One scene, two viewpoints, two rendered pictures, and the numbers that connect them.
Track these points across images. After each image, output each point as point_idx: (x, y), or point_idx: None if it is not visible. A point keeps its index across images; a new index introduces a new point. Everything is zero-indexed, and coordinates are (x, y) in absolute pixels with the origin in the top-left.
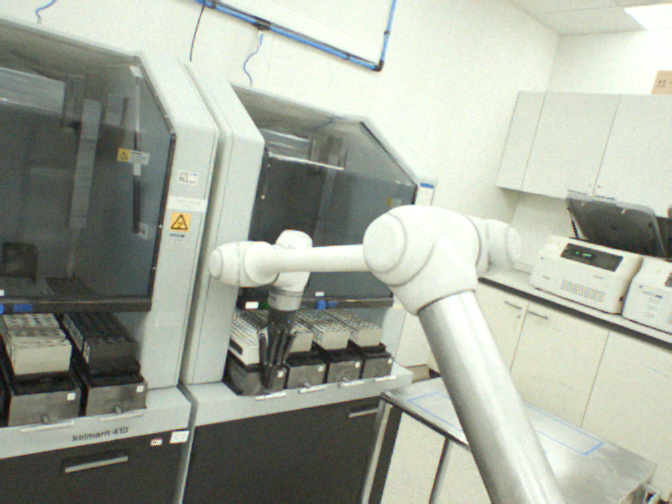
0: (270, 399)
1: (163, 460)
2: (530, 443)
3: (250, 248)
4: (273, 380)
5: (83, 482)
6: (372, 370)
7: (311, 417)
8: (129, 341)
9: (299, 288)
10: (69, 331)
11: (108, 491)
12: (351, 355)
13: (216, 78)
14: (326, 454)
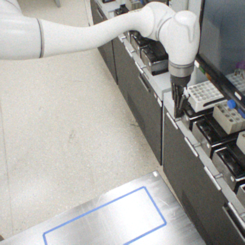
0: (185, 129)
1: (157, 106)
2: None
3: (143, 7)
4: (175, 114)
5: (143, 87)
6: (244, 202)
7: (204, 172)
8: None
9: (171, 59)
10: None
11: (148, 99)
12: (237, 169)
13: None
14: (212, 210)
